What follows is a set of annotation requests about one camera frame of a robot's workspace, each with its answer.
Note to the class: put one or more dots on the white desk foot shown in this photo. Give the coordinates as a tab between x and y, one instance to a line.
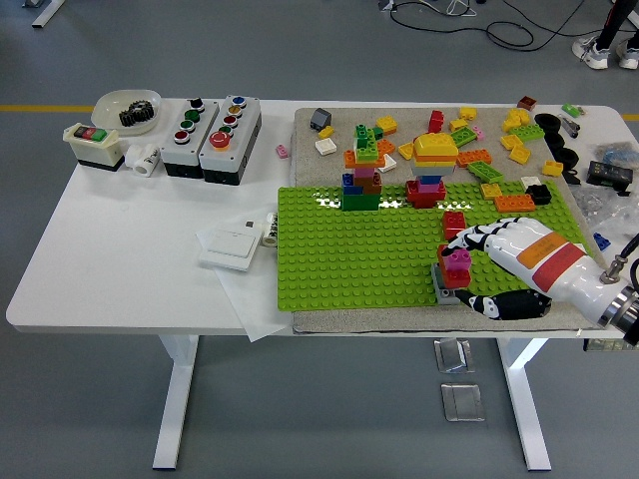
47	14

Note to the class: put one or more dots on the white pipe fitting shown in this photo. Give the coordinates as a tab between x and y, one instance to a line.
142	159

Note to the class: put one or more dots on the metal floor plate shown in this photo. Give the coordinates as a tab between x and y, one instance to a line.
462	401
453	355

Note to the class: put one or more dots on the small yellow brick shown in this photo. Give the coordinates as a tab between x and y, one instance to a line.
325	133

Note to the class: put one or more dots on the grey sloped brick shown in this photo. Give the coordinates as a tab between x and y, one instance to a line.
320	119

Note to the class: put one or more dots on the small green piece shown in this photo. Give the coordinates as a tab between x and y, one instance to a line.
569	108

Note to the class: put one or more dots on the white bowl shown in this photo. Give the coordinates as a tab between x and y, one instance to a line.
107	112

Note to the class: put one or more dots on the three-button control box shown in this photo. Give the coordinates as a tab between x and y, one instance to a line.
175	154

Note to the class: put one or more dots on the small black part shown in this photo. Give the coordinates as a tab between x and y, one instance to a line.
571	176

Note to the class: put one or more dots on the control box with emergency stop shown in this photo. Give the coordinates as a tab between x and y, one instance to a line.
219	162

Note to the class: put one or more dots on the long red brick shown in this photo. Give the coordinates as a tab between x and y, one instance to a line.
455	280

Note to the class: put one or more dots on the red green switch box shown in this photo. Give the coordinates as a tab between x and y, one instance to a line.
95	149

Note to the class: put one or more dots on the long orange brick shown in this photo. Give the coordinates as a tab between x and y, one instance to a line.
514	202
474	157

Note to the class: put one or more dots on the small blue brick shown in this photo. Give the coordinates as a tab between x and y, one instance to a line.
601	241

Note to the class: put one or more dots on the small pink brick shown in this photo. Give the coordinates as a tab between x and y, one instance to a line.
479	133
283	151

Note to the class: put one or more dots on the narrow red brick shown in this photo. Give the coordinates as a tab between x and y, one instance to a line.
436	121

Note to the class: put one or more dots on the magenta brick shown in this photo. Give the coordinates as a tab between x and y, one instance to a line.
458	263

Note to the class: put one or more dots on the black brick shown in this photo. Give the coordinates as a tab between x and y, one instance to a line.
538	194

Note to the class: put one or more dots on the black gears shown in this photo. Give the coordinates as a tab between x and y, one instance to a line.
135	114

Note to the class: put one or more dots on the white square tile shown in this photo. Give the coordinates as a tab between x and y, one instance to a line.
389	163
326	146
530	181

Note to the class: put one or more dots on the long lime green brick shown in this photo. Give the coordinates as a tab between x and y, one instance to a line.
464	136
485	171

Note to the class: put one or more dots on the clear plastic bag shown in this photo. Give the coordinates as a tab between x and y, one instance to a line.
604	207

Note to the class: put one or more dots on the green studded baseplate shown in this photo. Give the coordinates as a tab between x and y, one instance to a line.
349	259

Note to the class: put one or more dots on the yellow triangle piece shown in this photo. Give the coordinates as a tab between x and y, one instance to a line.
405	151

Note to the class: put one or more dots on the white paper sheet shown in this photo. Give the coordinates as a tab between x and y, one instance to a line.
249	309

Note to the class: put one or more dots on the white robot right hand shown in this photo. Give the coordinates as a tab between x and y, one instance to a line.
544	259

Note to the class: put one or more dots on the brick tower with green base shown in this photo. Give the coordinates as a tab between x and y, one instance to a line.
360	202

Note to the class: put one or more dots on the metal tool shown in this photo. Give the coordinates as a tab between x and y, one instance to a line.
570	127

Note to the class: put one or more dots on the brown brick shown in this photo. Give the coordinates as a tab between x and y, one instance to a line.
527	103

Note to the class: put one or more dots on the bag with blue parts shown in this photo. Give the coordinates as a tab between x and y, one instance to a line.
619	152

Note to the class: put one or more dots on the person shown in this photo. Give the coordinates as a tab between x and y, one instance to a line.
613	25

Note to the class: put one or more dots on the white table leg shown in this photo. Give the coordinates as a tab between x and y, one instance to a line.
524	399
175	399

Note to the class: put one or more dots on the grey brick stack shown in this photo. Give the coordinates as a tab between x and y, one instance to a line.
443	296

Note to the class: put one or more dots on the square red brick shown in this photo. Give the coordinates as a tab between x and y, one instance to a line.
453	224

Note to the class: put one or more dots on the dark green brick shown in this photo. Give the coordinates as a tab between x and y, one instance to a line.
378	133

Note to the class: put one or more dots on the black display device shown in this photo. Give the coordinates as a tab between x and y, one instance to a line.
609	172

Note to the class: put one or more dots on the brick tower with yellow roof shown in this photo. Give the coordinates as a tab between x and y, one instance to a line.
435	147

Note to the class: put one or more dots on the white printed tube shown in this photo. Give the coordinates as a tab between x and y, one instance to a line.
270	230

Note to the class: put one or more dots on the white wall switch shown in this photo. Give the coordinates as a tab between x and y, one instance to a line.
229	247

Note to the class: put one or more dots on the yellow square tile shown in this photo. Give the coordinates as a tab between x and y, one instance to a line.
512	142
520	154

